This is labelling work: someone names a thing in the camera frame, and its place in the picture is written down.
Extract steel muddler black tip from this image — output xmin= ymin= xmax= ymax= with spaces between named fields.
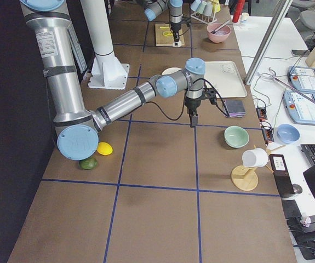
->
xmin=210 ymin=20 xmax=230 ymax=34

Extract teach pendant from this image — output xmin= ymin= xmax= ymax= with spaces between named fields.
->
xmin=288 ymin=66 xmax=315 ymax=93
xmin=284 ymin=90 xmax=315 ymax=125

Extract lemon slice bottom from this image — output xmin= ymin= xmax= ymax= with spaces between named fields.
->
xmin=162 ymin=31 xmax=173 ymax=36

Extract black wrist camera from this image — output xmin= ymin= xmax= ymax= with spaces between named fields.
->
xmin=201 ymin=87 xmax=217 ymax=105
xmin=181 ymin=15 xmax=191 ymax=28

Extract black power strip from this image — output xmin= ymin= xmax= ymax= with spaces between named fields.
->
xmin=256 ymin=107 xmax=274 ymax=145

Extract bamboo cutting board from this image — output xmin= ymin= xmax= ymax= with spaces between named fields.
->
xmin=154 ymin=24 xmax=174 ymax=47

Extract yellow lemon lower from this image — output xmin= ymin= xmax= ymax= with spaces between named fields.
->
xmin=96 ymin=141 xmax=113 ymax=156

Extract cream round plate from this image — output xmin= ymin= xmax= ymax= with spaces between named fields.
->
xmin=162 ymin=67 xmax=181 ymax=75

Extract wooden mug tree stand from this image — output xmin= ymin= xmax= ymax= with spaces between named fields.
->
xmin=231 ymin=145 xmax=285 ymax=191

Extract green lime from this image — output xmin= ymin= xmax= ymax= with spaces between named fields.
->
xmin=79 ymin=157 xmax=98 ymax=170

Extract aluminium frame post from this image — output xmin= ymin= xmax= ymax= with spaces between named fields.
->
xmin=244 ymin=0 xmax=293 ymax=85

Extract white mug on stand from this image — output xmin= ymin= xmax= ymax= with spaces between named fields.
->
xmin=242 ymin=148 xmax=268 ymax=167

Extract pink bowl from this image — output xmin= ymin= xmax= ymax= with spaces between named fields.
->
xmin=207 ymin=22 xmax=232 ymax=43

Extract blue bowl on desk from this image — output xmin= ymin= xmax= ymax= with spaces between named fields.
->
xmin=277 ymin=124 xmax=300 ymax=144

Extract red bottle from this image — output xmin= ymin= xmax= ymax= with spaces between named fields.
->
xmin=232 ymin=0 xmax=245 ymax=24

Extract white bear tray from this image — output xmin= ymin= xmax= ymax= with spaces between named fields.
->
xmin=204 ymin=61 xmax=247 ymax=98

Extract paper cup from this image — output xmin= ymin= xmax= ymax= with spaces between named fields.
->
xmin=240 ymin=13 xmax=250 ymax=25

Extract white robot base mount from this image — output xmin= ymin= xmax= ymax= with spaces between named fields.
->
xmin=81 ymin=0 xmax=130 ymax=90

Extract yellow cup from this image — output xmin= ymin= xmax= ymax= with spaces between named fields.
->
xmin=211 ymin=0 xmax=221 ymax=13

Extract light green cup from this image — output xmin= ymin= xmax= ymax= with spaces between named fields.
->
xmin=196 ymin=1 xmax=207 ymax=14

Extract white wire cup rack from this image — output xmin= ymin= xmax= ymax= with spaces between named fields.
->
xmin=191 ymin=12 xmax=217 ymax=24

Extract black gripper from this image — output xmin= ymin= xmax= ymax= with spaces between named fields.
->
xmin=170 ymin=23 xmax=181 ymax=45
xmin=185 ymin=97 xmax=201 ymax=128

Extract clear ice cubes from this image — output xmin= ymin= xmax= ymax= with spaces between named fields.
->
xmin=213 ymin=28 xmax=229 ymax=36

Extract teach pendant near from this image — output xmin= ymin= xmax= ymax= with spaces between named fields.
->
xmin=284 ymin=90 xmax=315 ymax=125

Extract grey blue cup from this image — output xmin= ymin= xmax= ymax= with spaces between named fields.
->
xmin=190 ymin=0 xmax=201 ymax=12

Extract light green bowl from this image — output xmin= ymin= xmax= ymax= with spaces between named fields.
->
xmin=224 ymin=126 xmax=249 ymax=148

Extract black computer mouse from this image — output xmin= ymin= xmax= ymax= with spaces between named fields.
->
xmin=292 ymin=184 xmax=303 ymax=195

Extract grey folded cloth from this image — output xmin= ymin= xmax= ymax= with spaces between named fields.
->
xmin=223 ymin=99 xmax=246 ymax=118

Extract teach pendant far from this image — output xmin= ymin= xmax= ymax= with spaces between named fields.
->
xmin=288 ymin=66 xmax=315 ymax=93

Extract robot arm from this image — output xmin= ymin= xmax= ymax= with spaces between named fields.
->
xmin=144 ymin=0 xmax=183 ymax=47
xmin=20 ymin=1 xmax=206 ymax=161

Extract black keyboard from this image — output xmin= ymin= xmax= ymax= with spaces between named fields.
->
xmin=300 ymin=144 xmax=315 ymax=165

